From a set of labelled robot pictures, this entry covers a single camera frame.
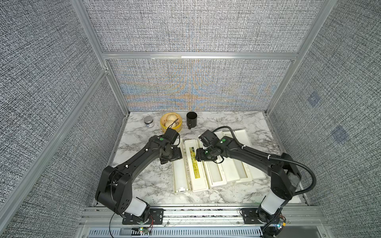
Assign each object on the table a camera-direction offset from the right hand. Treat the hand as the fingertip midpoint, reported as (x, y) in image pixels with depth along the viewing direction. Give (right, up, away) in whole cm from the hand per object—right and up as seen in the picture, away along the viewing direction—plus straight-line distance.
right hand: (198, 154), depth 83 cm
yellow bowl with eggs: (-21, +21, +27) cm, 40 cm away
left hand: (-11, -2, +1) cm, 11 cm away
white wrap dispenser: (-5, -12, +2) cm, 13 cm away
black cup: (-3, +20, +21) cm, 30 cm away
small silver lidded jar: (-34, +19, +23) cm, 45 cm away
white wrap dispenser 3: (+26, -10, -2) cm, 28 cm away
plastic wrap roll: (-10, -12, -2) cm, 16 cm away
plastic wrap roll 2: (+9, -10, -1) cm, 13 cm away
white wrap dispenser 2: (+16, -7, -3) cm, 17 cm away
